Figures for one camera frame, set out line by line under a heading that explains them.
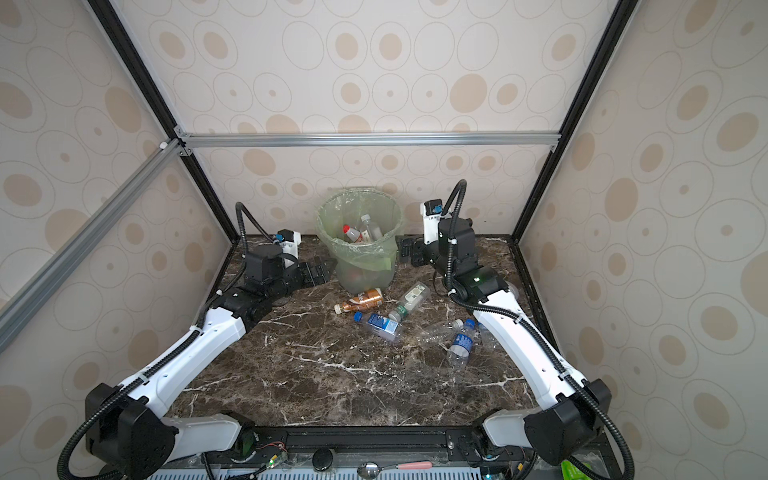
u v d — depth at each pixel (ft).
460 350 2.86
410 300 3.17
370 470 2.38
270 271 1.96
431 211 1.98
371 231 3.28
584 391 1.28
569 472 2.25
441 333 3.09
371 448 2.45
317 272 2.27
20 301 1.71
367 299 3.11
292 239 2.29
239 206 1.96
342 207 3.11
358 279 3.35
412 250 2.08
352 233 3.38
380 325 2.94
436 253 2.09
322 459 2.11
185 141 2.96
